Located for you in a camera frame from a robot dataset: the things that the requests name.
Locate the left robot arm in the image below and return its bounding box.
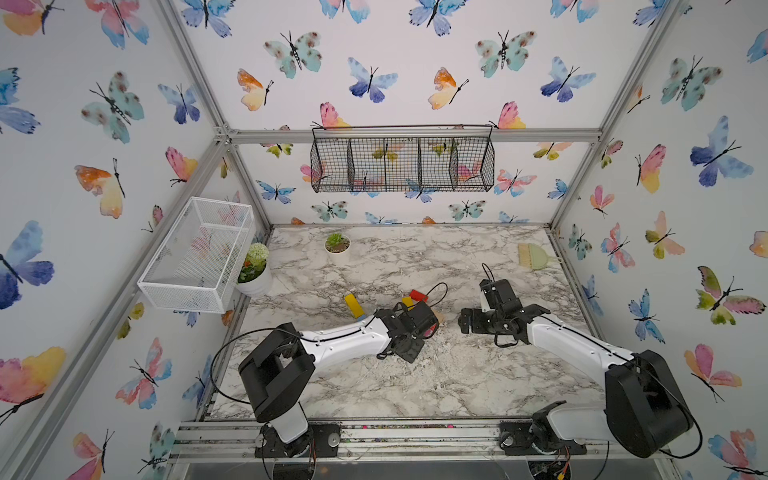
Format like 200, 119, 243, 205
238, 302, 439, 445

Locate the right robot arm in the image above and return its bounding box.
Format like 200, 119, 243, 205
458, 279, 699, 458

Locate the red block far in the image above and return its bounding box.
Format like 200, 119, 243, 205
409, 290, 428, 302

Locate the natural wood block upper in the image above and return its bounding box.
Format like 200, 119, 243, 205
433, 309, 445, 325

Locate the green hand brush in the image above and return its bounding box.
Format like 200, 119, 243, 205
518, 243, 561, 271

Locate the small potted succulent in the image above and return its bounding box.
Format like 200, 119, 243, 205
324, 232, 351, 265

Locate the white pot flowering plant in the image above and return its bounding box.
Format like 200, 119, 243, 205
236, 243, 272, 298

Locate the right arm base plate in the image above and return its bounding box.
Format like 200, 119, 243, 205
498, 419, 587, 456

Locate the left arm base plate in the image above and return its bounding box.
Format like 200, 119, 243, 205
254, 422, 341, 459

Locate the black wire wall basket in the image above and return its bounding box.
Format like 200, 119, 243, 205
303, 125, 496, 194

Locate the white mesh wall basket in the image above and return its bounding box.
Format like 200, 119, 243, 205
137, 197, 256, 313

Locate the aluminium front rail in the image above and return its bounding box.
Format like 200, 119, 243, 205
170, 416, 673, 464

